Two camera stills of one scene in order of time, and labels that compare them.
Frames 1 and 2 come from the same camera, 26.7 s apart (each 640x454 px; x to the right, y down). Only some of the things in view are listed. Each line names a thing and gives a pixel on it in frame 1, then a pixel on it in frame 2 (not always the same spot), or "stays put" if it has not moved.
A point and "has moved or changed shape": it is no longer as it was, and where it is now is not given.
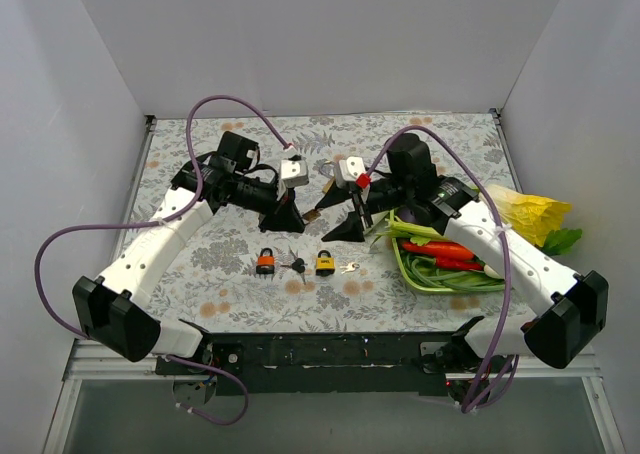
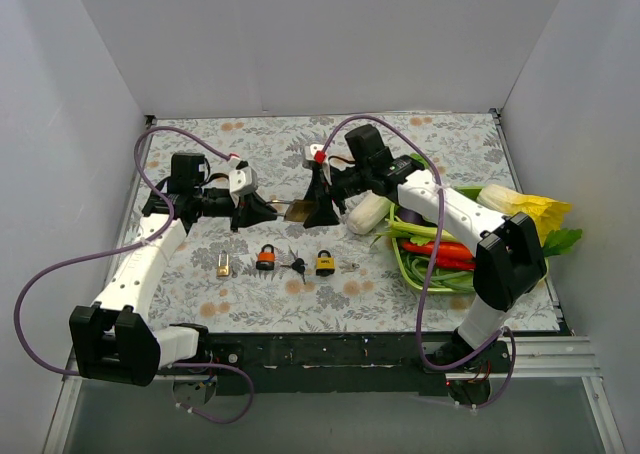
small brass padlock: [311, 215] has moved or changed shape
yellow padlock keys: [349, 267] stays put
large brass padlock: [327, 168] has moved or changed shape
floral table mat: [235, 277] stays put
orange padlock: [265, 263] stays put
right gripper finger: [349, 229] → [320, 206]
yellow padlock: [325, 266] stays put
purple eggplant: [407, 215] stays put
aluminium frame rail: [86, 360] stays put
